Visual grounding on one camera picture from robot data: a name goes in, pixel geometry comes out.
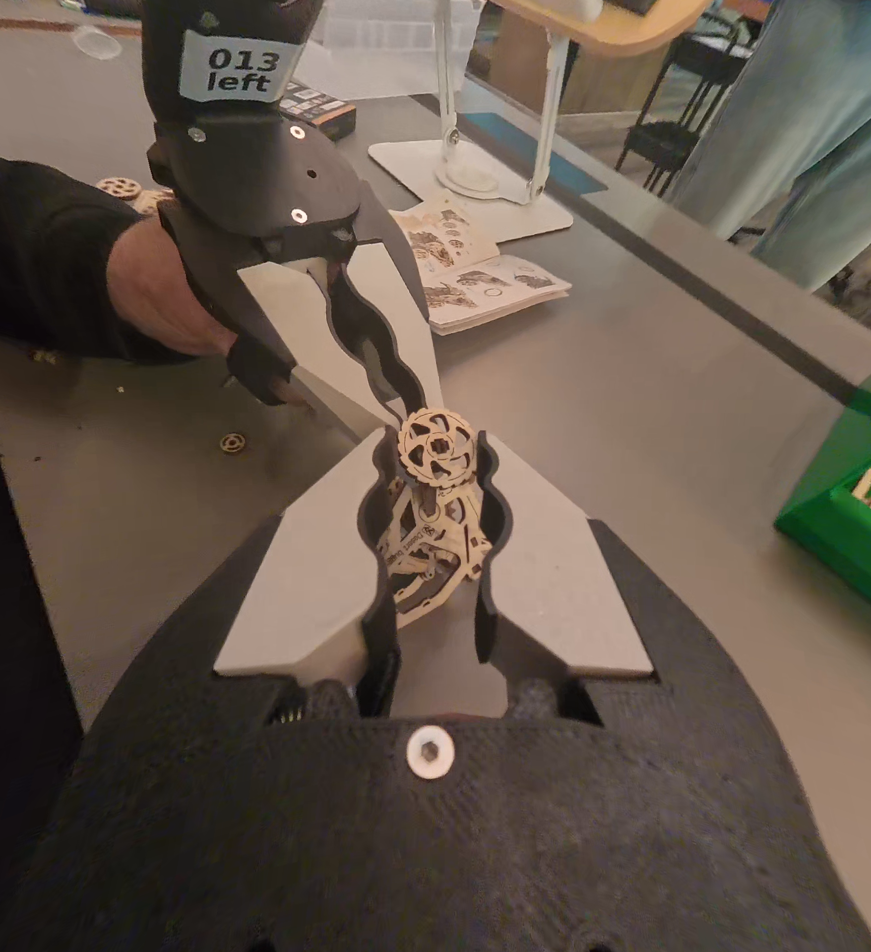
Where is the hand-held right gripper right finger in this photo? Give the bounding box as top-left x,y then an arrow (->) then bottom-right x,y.
475,430 -> 660,681

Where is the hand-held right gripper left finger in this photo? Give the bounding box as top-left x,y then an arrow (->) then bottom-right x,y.
212,431 -> 401,718

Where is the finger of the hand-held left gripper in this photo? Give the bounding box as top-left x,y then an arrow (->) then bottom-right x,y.
238,260 -> 405,441
339,240 -> 445,414

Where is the wooden buggy model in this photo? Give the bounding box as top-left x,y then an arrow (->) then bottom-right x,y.
376,476 -> 498,631

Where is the thick wooden wheel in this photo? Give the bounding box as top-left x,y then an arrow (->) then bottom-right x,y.
397,408 -> 479,486

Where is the person's left hand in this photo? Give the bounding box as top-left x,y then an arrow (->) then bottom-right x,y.
106,218 -> 311,409

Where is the black cardboard box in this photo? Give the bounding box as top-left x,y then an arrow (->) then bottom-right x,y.
279,78 -> 358,142

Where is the instruction booklet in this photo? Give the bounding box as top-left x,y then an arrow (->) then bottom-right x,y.
389,189 -> 574,337

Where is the white book stand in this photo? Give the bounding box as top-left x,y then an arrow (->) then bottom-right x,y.
367,0 -> 605,244

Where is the clear plastic drawer cabinet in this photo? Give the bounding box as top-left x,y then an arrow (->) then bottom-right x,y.
309,0 -> 483,99

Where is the clear plastic cup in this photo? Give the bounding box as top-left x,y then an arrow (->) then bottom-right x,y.
73,24 -> 124,62

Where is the green plastic bin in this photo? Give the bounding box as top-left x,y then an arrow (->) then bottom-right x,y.
774,346 -> 871,637

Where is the black metal stool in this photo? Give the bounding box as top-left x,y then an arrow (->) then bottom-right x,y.
614,33 -> 750,199

